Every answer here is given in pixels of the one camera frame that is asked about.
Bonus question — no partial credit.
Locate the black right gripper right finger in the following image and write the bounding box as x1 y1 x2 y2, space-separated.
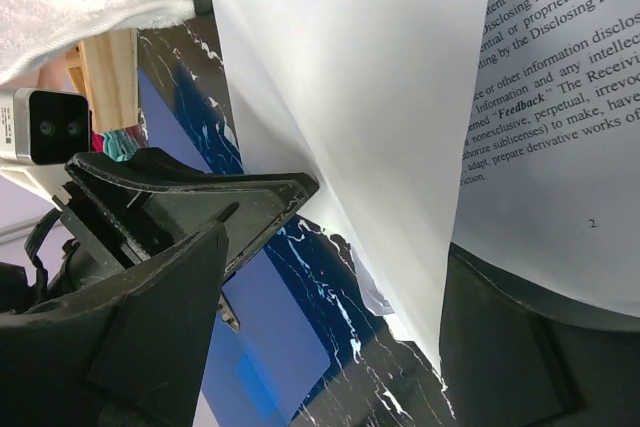
440 245 639 426

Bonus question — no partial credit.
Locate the pink shirt folded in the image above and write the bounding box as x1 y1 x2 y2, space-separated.
91 132 105 152

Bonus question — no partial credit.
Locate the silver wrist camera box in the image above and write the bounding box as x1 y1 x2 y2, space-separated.
1 87 92 166

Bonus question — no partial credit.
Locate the blue file folder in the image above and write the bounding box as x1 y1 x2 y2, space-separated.
140 58 398 426

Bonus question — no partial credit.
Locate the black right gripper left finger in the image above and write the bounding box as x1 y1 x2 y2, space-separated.
1 221 228 426

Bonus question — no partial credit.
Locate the teal shirt folded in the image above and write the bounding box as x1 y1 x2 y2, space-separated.
101 130 139 162

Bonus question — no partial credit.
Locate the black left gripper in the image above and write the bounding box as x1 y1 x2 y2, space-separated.
21 148 319 307

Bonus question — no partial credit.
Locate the white paper stack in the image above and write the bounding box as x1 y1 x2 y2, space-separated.
213 0 639 365

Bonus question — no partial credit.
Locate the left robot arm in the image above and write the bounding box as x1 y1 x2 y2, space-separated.
1 148 319 314

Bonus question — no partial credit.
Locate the wooden rack tray base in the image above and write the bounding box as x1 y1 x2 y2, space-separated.
39 29 139 133

